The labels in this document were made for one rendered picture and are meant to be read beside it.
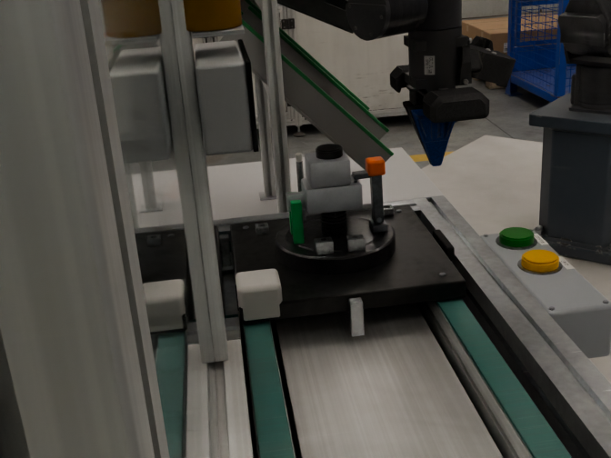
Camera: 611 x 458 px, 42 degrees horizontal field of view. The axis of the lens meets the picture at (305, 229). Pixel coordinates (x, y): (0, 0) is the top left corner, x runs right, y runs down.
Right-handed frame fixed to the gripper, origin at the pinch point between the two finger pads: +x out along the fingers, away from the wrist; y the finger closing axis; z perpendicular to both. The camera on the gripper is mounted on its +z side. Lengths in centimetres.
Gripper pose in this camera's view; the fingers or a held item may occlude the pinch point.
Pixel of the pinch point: (435, 135)
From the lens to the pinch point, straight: 92.7
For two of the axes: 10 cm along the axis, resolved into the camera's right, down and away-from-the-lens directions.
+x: 0.7, 9.3, 3.7
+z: 9.9, -1.1, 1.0
